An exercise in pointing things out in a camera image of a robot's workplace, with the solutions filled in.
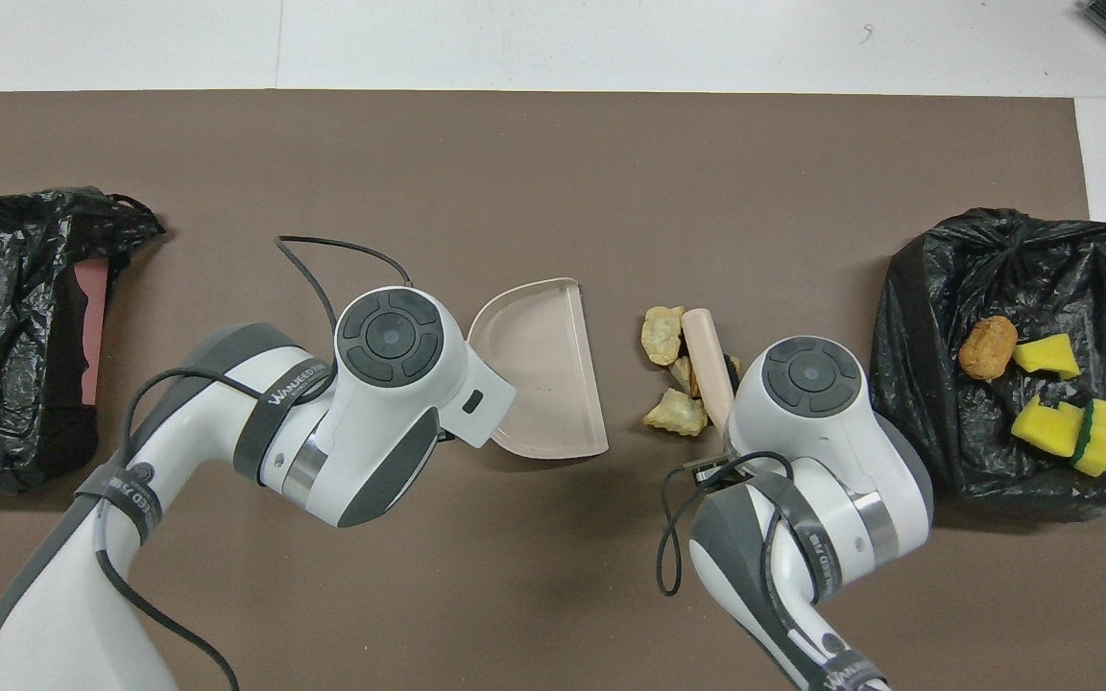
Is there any beige plastic dustpan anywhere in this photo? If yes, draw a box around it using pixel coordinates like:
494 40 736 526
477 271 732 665
468 277 610 460

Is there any pale bread chunk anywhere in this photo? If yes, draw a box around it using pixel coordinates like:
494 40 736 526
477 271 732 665
642 388 709 439
640 305 685 368

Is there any beige brush with black bristles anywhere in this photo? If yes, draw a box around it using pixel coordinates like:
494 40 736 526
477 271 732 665
683 307 743 433

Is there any brown bread roll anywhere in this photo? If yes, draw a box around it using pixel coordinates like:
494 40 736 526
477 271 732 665
958 316 1019 382

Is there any yellow sponge piece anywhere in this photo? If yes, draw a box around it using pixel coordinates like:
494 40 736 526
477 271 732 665
1012 335 1082 380
1010 397 1084 457
1070 398 1106 478

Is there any black bag lined bin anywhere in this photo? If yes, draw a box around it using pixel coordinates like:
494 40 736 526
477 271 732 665
868 208 1106 510

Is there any pink plastic bin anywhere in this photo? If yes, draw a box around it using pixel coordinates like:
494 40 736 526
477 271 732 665
73 257 112 409

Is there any brown table mat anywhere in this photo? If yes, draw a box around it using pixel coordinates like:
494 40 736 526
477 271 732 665
0 89 1106 691

